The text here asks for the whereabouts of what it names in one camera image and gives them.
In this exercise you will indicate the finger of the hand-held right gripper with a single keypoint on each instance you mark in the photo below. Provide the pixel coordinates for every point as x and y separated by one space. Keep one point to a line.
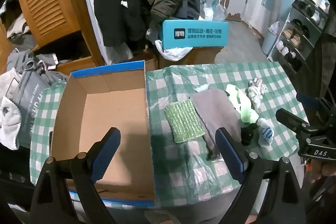
291 119
305 100

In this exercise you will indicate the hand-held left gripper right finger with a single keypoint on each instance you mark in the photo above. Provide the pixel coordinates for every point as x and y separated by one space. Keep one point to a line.
231 158

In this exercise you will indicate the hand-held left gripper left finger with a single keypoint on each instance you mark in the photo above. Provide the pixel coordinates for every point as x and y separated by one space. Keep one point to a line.
105 158

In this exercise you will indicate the black sock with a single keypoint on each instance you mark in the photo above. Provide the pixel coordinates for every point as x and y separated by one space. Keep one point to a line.
248 133
213 154

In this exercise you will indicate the white sock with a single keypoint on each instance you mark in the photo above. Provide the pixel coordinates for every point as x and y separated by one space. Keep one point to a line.
265 134

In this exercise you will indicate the leaf print cloth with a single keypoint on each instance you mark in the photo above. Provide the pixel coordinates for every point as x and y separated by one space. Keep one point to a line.
254 95

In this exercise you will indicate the grey cloth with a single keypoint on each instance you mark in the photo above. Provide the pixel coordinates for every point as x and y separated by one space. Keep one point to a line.
215 111

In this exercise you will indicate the cardboard shoe box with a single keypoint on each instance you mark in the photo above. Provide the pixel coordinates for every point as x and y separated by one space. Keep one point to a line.
105 108

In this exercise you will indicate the green knitted cloth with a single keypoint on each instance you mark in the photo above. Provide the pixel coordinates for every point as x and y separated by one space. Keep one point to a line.
183 121

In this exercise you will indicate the person's right hand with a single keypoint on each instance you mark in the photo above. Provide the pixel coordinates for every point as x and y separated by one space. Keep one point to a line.
324 170

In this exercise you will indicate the green checkered tablecloth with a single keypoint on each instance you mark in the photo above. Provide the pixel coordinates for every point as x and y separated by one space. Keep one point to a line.
275 77

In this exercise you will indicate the light green cloth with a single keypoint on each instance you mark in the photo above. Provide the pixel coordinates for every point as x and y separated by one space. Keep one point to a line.
244 108

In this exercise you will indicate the light blue trash bin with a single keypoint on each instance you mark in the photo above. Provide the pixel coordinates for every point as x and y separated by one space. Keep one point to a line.
269 43

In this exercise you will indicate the metal shoe rack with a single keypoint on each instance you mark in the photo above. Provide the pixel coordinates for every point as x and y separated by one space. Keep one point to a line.
302 29

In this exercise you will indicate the grey printed bag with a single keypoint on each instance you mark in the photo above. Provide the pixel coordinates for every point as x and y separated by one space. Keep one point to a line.
31 106

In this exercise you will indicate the white towel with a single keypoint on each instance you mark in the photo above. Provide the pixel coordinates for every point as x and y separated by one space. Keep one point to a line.
9 113

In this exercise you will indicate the brown cardboard box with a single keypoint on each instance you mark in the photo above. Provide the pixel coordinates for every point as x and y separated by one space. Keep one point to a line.
204 56

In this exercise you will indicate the white plastic bag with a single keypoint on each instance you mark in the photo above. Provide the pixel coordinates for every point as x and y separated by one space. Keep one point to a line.
173 53

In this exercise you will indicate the teal printed box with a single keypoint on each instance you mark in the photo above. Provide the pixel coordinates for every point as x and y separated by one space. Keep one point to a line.
204 35

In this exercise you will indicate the grey clothes pile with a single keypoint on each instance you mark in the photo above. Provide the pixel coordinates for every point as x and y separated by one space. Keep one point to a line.
23 58

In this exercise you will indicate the wooden louvered cabinet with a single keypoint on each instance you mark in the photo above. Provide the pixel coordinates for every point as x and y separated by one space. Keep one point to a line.
50 1

